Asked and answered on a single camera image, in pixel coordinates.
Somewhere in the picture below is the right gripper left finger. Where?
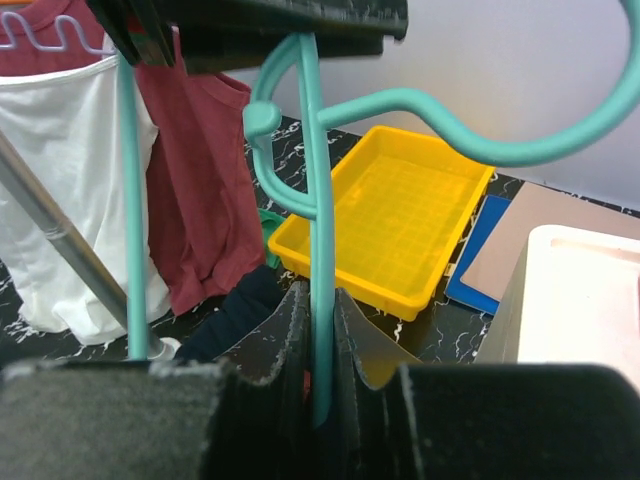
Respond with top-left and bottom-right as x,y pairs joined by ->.
1,282 -> 308,479

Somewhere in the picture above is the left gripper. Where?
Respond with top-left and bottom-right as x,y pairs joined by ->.
86,0 -> 409,75

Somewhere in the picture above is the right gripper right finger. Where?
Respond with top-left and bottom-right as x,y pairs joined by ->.
333,289 -> 639,479

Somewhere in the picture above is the teal plastic hanger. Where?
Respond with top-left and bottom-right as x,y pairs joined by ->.
115,0 -> 640,429

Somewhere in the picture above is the navy tank top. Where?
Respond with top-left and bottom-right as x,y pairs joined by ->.
175,265 -> 284,363

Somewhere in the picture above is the lavender plastic hanger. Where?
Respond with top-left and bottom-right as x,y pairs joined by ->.
0,11 -> 117,57

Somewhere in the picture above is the maroon white tank top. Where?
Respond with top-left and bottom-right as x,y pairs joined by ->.
1,1 -> 265,345

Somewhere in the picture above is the pink board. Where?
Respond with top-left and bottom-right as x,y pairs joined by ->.
461,182 -> 639,301

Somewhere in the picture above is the white storage box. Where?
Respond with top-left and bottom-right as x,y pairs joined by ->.
475,244 -> 639,386

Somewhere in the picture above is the green garment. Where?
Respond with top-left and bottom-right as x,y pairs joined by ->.
258,208 -> 285,269

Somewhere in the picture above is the blue board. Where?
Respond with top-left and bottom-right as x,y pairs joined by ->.
445,195 -> 511,316

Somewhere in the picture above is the yellow plastic tray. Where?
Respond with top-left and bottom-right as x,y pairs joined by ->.
267,124 -> 497,323

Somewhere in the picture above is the metal clothes rack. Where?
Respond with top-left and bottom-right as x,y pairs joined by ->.
1,136 -> 179,360

